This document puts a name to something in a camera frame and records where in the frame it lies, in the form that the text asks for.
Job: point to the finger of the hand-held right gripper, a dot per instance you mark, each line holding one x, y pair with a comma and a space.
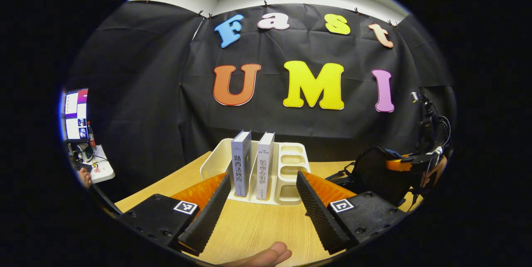
399, 165

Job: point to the red bottle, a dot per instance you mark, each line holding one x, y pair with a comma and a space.
91, 136

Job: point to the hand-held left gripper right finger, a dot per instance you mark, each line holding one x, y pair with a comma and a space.
316, 217

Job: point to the black backdrop cloth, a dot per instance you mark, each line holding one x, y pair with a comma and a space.
166, 105

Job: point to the white side desk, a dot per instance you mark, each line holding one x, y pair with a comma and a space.
102, 167

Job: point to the white book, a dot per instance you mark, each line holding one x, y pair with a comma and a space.
264, 167

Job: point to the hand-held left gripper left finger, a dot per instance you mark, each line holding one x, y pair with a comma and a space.
210, 217

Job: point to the white plastic bookshelf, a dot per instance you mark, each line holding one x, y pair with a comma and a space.
293, 167

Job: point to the blue schoolbag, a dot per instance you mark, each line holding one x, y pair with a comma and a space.
374, 175

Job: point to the grey-blue book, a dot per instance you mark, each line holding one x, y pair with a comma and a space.
241, 163

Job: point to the computer monitor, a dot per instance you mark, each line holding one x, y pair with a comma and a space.
76, 113

